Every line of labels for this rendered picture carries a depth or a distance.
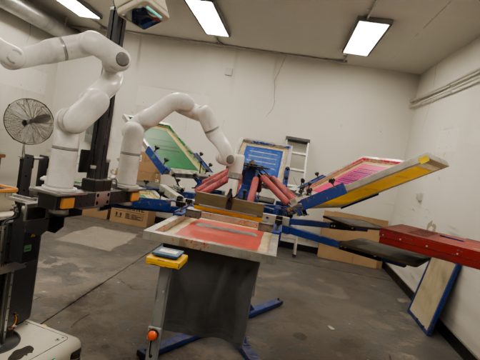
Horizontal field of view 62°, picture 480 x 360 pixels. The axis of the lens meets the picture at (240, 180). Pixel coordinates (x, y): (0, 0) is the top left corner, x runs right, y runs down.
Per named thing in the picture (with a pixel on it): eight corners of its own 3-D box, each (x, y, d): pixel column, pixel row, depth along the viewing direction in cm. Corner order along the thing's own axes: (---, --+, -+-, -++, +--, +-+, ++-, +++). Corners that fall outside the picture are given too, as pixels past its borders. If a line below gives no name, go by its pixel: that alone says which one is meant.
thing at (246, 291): (243, 350, 179) (260, 257, 176) (148, 328, 184) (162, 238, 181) (244, 347, 182) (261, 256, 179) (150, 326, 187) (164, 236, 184)
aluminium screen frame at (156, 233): (274, 265, 167) (276, 256, 167) (141, 238, 174) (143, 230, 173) (278, 231, 245) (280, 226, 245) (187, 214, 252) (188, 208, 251)
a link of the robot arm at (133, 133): (121, 153, 187) (126, 120, 186) (118, 151, 199) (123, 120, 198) (142, 156, 191) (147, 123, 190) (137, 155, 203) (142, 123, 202)
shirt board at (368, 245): (429, 268, 252) (431, 256, 251) (413, 278, 219) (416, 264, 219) (256, 219, 331) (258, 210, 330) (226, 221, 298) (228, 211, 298)
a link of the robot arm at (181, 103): (182, 81, 193) (172, 85, 210) (121, 130, 185) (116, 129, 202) (200, 106, 198) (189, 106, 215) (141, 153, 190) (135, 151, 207)
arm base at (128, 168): (101, 182, 192) (106, 151, 191) (117, 182, 204) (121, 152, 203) (129, 188, 188) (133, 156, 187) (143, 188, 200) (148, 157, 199)
